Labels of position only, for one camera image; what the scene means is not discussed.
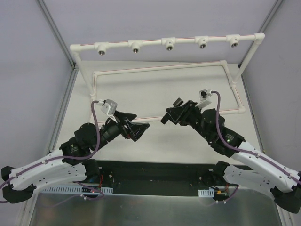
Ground aluminium frame post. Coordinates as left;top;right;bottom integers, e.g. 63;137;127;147
36;0;78;155
237;0;286;66

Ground white PVC pipe frame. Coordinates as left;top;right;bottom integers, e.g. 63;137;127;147
70;33;265;115

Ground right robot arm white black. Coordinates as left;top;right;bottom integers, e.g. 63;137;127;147
161;98;301;214

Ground right white cable duct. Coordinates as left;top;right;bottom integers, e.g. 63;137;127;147
198;188;214;198

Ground black faucet valve handle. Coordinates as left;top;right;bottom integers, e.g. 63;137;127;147
173;98;183;107

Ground right aluminium frame post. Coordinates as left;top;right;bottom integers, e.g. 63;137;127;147
237;0;286;66

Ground left aluminium frame post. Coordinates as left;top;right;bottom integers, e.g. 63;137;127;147
36;0;78;155

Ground white cable duct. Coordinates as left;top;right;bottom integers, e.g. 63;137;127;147
198;188;214;198
39;185;114;195

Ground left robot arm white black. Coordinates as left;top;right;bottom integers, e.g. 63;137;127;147
0;112;150;204

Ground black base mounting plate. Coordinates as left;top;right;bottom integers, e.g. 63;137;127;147
44;158;238;195

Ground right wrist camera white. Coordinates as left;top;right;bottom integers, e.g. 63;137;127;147
196;89;212;109

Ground left white cable duct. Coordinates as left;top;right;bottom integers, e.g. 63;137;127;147
39;185;114;195

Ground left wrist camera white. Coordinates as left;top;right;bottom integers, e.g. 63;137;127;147
97;99;118;120

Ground black L-shaped faucet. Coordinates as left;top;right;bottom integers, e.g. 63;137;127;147
160;113;170;125

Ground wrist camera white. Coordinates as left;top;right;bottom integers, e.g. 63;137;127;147
97;99;118;120
196;89;212;109

